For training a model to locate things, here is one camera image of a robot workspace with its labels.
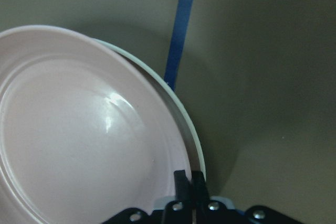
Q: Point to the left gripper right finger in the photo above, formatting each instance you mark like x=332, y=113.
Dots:
x=207, y=209

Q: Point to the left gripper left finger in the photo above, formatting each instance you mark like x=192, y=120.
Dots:
x=183, y=208

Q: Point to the pink plate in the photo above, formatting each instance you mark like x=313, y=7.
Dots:
x=83, y=134

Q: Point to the cream white plate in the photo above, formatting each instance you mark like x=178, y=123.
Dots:
x=175, y=106

